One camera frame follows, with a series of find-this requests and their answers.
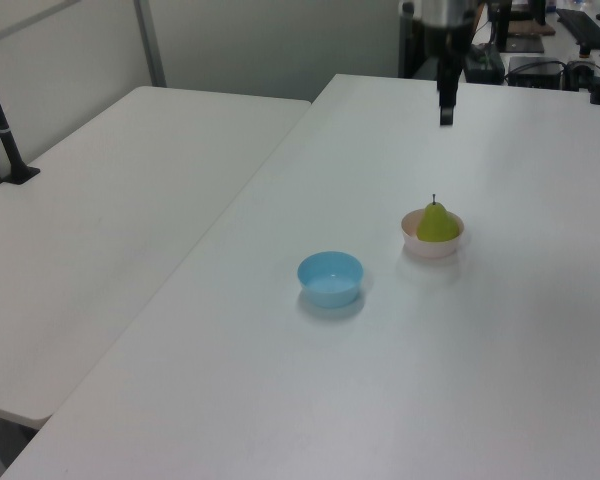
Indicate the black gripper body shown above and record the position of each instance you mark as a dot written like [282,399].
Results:
[446,37]

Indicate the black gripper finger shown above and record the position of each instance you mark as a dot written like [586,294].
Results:
[448,90]

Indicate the green pear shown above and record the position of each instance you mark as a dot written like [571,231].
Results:
[436,227]

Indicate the pink plastic bowl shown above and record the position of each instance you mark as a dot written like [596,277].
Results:
[432,247]

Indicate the blue plastic bowl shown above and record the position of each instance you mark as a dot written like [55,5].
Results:
[330,287]

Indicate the green circuit device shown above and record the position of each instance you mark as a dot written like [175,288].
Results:
[485,65]

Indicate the black flat plate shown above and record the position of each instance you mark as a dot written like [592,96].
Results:
[522,45]

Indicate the brown board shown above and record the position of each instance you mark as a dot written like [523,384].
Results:
[530,26]

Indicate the black electronics box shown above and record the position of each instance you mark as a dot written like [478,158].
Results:
[535,71]

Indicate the black keyboard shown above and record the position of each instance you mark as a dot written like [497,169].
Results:
[582,27]

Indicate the black vertical post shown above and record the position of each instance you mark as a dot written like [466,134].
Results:
[409,40]

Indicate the black and silver mount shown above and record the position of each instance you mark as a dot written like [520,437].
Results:
[582,67]

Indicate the grey partition post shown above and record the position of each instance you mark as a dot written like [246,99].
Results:
[151,42]

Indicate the black camera stand pole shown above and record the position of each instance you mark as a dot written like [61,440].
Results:
[2,130]

